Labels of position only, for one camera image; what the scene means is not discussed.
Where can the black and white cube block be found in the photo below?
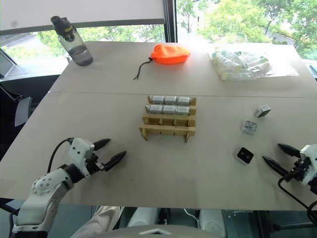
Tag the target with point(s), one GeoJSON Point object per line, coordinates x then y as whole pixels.
{"type": "Point", "coordinates": [244, 155]}

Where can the beige cloth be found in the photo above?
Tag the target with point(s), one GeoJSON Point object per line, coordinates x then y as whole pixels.
{"type": "Point", "coordinates": [99, 220]}

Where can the dark window frame post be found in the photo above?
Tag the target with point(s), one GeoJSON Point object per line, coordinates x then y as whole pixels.
{"type": "Point", "coordinates": [170, 19]}

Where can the grey chevron-marked panel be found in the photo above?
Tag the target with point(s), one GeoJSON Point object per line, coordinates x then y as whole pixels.
{"type": "Point", "coordinates": [161, 231]}

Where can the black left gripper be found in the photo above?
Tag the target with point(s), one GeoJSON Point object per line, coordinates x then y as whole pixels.
{"type": "Point", "coordinates": [94, 166]}

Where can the clear plastic bag of bottles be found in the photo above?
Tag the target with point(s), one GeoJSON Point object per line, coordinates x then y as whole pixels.
{"type": "Point", "coordinates": [245, 65]}

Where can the grey tilted panel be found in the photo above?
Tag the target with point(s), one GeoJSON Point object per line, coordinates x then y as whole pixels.
{"type": "Point", "coordinates": [6, 65]}

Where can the clear black-capped water bottle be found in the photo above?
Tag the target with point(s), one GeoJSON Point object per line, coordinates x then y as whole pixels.
{"type": "Point", "coordinates": [76, 47]}

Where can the cardboard rack with silver packs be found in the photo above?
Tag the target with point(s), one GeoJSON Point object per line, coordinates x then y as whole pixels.
{"type": "Point", "coordinates": [168, 127]}

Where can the white rounded shell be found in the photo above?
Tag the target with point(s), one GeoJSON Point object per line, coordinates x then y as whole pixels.
{"type": "Point", "coordinates": [213, 223]}
{"type": "Point", "coordinates": [143, 218]}

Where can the white roller window blind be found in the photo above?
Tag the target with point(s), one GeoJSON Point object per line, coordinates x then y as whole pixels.
{"type": "Point", "coordinates": [81, 12]}

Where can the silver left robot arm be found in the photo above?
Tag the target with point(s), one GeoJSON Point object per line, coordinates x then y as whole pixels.
{"type": "Point", "coordinates": [44, 188]}

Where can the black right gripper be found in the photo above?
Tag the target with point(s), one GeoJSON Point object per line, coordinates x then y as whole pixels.
{"type": "Point", "coordinates": [298, 169]}

